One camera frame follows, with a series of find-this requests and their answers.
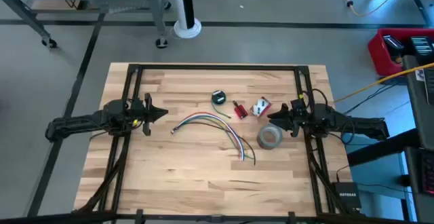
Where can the black network switch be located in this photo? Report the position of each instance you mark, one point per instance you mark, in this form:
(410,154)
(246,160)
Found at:
(347,195)

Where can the black taped bundle end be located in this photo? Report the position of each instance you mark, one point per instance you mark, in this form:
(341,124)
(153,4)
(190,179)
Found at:
(173,131)

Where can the black keyboard red backlight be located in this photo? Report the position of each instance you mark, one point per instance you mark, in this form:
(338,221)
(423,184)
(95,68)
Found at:
(429,173)

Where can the black rod-shaped tool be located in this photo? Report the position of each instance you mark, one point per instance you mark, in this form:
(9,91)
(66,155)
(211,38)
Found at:
(236,104)

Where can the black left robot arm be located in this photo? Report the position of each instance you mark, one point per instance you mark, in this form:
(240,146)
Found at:
(78,122)

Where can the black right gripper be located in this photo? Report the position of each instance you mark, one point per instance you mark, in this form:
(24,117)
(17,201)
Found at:
(296,118)

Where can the black boxy device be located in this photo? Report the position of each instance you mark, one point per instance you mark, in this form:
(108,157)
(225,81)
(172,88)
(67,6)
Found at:
(393,44)
(421,45)

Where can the red plastic bin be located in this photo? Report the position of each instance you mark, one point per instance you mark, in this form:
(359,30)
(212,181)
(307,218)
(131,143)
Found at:
(376,52)

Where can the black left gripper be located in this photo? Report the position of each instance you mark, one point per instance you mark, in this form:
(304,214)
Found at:
(147,115)

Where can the grey duct tape roll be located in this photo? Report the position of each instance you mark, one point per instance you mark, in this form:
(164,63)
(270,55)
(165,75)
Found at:
(262,140)

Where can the dark desk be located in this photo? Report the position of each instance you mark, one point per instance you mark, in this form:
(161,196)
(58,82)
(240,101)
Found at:
(418,115)

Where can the black aluminium frame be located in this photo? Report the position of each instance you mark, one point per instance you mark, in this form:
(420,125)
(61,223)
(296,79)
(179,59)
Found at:
(217,66)

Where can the white and black pole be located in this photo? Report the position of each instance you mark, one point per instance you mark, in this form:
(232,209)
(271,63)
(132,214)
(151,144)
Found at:
(186,27)

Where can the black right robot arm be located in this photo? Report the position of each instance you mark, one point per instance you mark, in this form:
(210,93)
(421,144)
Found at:
(359,125)

